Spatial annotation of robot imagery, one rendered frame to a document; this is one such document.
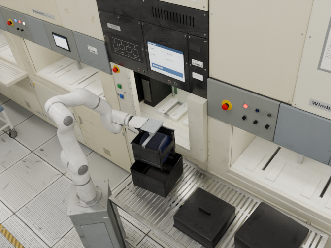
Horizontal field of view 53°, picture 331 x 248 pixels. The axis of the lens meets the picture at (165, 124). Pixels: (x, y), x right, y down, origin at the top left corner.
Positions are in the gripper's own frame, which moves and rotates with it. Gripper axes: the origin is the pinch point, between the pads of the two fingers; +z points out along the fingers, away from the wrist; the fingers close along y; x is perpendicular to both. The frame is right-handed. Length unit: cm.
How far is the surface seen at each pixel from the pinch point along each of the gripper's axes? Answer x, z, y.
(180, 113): -34, -11, -57
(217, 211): -39, 52, 14
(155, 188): -42.1, 6.3, 13.6
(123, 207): -49, -9, 33
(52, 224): -126, -101, 39
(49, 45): 9, -135, -50
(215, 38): 56, 33, -22
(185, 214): -39, 35, 25
